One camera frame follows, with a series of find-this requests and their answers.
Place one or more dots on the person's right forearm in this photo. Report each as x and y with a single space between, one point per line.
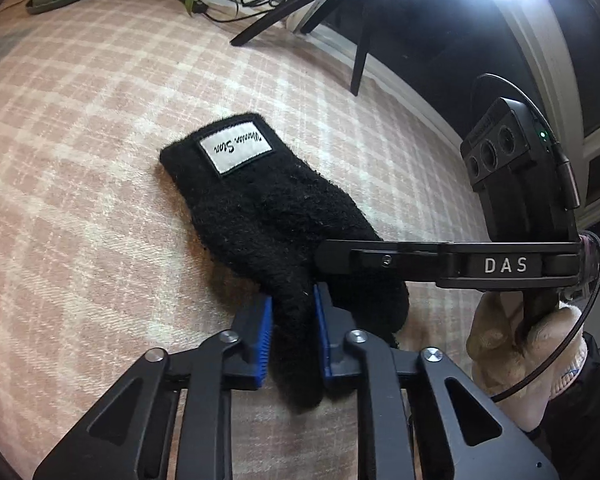
585 410

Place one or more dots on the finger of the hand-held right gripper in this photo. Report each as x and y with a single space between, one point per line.
380 260

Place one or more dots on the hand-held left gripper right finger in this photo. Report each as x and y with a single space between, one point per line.
322 340

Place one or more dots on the white window frame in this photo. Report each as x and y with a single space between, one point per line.
545 60

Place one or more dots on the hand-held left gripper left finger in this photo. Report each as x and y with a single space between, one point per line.
265 340

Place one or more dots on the black knitted glove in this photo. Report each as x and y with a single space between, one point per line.
270 210

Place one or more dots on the person's right hand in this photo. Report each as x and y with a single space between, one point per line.
500 360

